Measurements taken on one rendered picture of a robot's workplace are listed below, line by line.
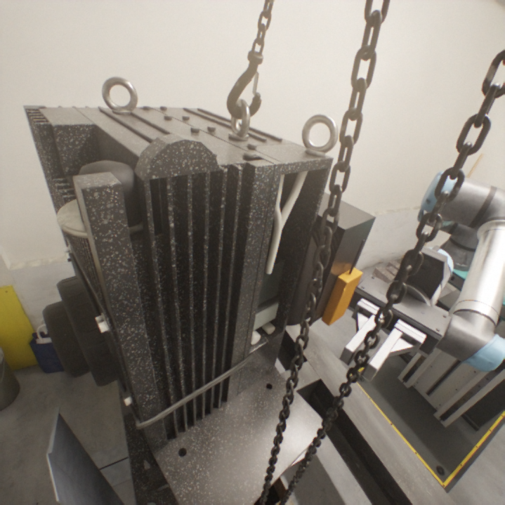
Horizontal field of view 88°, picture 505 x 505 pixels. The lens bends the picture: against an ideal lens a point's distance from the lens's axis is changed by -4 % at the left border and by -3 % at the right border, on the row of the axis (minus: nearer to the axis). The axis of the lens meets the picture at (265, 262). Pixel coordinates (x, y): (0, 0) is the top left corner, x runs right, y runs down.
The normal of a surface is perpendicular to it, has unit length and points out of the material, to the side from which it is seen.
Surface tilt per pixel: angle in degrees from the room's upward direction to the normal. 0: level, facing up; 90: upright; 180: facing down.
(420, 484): 0
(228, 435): 0
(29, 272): 90
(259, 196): 90
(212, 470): 0
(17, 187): 90
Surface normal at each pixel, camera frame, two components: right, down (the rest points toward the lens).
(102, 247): 0.66, 0.52
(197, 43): 0.48, 0.57
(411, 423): 0.14, -0.80
